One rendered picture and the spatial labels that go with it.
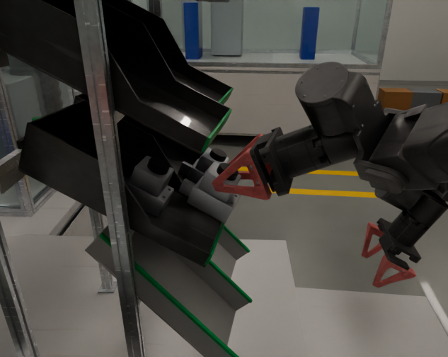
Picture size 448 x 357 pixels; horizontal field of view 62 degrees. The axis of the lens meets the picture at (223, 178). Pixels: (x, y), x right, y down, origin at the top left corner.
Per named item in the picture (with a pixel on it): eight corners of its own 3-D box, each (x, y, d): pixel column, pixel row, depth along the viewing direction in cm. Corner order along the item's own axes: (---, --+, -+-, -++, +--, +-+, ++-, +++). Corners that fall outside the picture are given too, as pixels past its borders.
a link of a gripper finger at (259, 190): (197, 170, 48) (264, 146, 44) (214, 153, 54) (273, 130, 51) (219, 215, 50) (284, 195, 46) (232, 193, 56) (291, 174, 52)
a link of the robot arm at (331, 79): (405, 198, 40) (439, 135, 42) (385, 134, 32) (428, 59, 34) (311, 168, 48) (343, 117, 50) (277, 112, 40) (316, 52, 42)
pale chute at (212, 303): (235, 310, 70) (252, 299, 68) (219, 372, 58) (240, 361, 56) (124, 206, 65) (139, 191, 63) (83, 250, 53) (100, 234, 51)
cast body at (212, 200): (232, 210, 57) (253, 173, 54) (225, 224, 53) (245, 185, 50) (185, 184, 57) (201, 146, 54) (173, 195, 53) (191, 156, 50)
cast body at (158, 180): (168, 203, 57) (185, 166, 54) (158, 218, 53) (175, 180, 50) (119, 178, 57) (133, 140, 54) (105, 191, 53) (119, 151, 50)
